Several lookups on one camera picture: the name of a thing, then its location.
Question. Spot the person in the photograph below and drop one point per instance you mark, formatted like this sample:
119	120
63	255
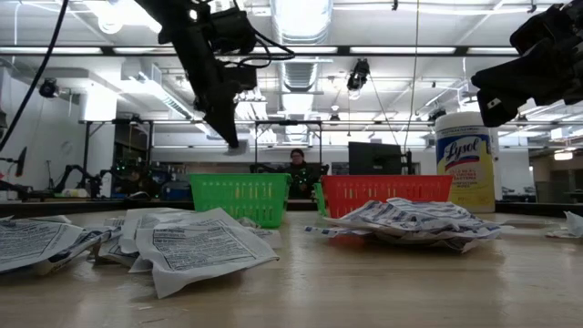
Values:
298	175

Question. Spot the black overhead camera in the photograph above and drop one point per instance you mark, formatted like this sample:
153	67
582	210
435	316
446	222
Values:
359	75

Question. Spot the black overhead light bar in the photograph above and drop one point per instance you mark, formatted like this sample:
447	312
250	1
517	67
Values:
344	50

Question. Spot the round silver air duct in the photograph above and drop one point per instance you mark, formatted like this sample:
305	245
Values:
300	27

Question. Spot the red plastic mesh basket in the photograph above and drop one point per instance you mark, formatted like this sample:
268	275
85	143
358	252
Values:
387	189

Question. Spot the glowing ceiling lamp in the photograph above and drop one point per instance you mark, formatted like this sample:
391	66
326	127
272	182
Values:
563	155

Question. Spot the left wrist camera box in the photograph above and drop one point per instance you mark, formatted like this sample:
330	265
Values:
230	29

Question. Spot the black computer monitor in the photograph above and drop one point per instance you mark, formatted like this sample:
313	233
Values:
375	158

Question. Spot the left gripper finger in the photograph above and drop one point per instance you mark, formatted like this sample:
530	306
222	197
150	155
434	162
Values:
223	120
233	120

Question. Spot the Lysol wipes canister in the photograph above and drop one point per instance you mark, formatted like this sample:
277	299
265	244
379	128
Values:
464	173

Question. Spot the dark equipment rack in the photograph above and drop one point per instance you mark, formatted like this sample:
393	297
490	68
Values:
129	150

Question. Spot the black background rig frame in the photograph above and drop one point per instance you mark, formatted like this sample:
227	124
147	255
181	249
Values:
288	122

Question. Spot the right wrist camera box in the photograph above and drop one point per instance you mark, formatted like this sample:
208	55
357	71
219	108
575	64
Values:
544	29

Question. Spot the white packet at right edge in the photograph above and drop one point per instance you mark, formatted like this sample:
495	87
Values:
575	223

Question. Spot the black background robot arm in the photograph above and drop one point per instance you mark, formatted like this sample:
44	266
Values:
96	184

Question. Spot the black red background device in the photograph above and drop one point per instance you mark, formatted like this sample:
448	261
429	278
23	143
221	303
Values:
21	160

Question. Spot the black ceiling spotlight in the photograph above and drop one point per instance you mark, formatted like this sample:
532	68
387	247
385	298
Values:
48	88
437	114

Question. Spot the green plastic mesh basket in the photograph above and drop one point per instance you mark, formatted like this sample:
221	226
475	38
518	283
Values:
241	198
320	198

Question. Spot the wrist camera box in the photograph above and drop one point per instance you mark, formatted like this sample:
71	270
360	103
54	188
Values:
544	29
230	29

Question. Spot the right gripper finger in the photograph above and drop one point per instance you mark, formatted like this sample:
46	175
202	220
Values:
501	95

